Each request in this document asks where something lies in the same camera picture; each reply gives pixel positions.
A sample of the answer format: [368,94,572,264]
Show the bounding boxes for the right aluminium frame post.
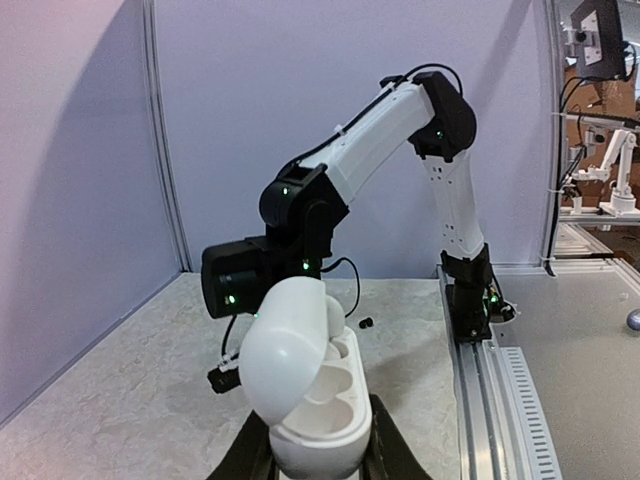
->
[539,1,565,278]

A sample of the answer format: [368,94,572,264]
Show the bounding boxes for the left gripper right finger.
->
[367,394,432,480]

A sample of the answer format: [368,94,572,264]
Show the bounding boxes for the black earbud centre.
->
[359,318,374,329]

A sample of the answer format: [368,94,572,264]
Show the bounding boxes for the black monitor on stand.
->
[564,0,629,82]

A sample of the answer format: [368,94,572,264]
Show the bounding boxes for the cardboard boxes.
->
[561,56,639,220]

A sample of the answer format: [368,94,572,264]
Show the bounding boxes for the aluminium front rail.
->
[437,269,563,479]

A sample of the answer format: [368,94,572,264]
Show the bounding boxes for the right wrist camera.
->
[207,354,241,394]

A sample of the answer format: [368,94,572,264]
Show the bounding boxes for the small white oval case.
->
[239,276,372,479]

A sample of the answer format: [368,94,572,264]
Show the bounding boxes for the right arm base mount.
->
[441,243,517,344]

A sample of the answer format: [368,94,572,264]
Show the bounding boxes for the blue grey case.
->
[626,309,640,332]

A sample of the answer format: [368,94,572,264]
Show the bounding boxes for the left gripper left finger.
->
[206,414,275,480]

